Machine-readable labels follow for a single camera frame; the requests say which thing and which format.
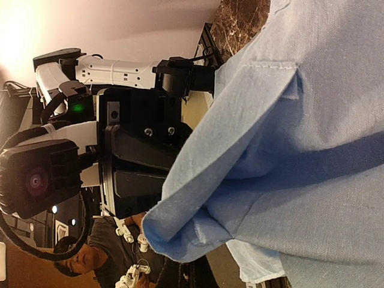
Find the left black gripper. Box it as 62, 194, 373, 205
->
97, 88, 192, 218

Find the light blue shirt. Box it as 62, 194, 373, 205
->
142, 1, 383, 287

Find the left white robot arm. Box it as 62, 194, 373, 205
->
33, 48, 215, 218

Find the operator in dark shirt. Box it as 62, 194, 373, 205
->
53, 214, 187, 288

